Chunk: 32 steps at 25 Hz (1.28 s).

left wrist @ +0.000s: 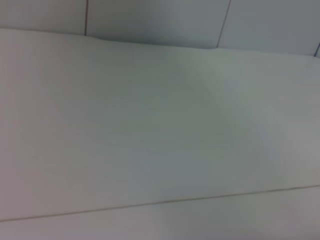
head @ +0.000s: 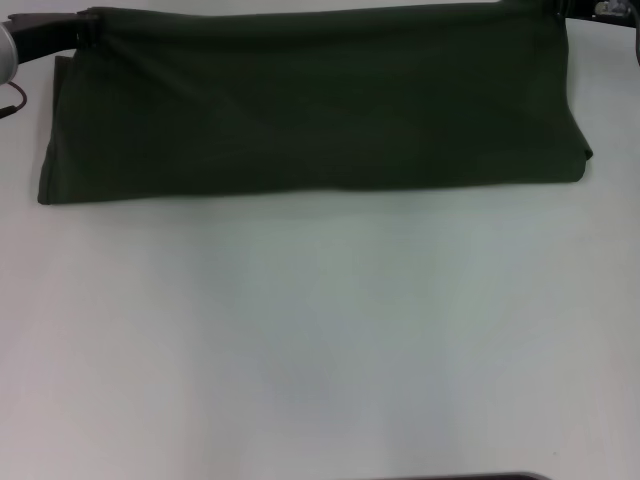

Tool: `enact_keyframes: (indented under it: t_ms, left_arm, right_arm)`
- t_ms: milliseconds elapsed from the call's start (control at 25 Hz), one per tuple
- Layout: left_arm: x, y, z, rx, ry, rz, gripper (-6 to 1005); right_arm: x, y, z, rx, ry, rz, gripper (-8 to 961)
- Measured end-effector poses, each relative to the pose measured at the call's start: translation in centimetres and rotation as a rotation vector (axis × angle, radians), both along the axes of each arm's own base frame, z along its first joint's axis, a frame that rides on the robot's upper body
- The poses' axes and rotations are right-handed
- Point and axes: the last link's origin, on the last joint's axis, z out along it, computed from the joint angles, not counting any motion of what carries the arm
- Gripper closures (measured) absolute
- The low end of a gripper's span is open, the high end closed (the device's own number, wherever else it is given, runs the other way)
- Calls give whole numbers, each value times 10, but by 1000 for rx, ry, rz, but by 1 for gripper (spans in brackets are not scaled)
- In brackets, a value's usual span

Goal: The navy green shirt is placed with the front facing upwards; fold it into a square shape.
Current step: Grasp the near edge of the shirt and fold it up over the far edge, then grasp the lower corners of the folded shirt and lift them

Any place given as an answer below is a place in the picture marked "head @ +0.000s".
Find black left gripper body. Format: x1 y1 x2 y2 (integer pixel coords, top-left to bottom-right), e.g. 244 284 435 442
7 12 81 66

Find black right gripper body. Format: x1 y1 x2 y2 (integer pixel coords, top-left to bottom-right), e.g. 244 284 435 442
589 0 640 22

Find dark green printed T-shirt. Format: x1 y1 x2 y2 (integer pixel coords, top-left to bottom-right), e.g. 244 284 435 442
37 4 595 206

